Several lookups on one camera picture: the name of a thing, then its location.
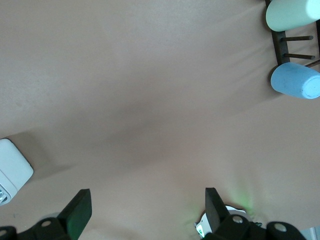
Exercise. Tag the blue plastic cup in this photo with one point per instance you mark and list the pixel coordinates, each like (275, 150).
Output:
(290, 80)

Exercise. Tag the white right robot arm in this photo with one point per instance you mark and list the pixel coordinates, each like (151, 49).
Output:
(235, 209)

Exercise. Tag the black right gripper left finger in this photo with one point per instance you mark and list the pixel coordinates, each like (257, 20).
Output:
(75, 215)

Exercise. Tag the green foam cylinder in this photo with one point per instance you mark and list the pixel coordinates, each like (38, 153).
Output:
(287, 15)

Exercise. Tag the white square lidded bin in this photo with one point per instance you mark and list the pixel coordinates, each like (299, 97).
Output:
(12, 162)

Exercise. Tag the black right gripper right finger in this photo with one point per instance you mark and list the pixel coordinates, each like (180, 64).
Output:
(216, 215)

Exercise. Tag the black peg cup rack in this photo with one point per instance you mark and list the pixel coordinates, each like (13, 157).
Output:
(278, 47)

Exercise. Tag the brown table cover sheet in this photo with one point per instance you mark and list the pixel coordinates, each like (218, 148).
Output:
(150, 100)

